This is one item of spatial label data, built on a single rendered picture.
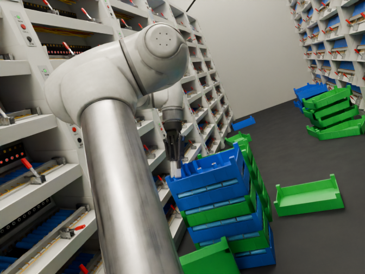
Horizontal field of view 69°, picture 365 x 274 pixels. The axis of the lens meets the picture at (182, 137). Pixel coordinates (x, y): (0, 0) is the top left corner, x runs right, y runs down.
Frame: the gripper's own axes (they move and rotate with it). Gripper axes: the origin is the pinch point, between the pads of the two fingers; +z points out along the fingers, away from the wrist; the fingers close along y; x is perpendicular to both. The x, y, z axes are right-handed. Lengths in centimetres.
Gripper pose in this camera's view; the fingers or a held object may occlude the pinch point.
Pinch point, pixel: (175, 169)
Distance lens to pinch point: 112.1
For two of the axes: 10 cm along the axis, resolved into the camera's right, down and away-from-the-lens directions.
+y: -6.4, 1.4, 7.6
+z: 0.7, 9.9, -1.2
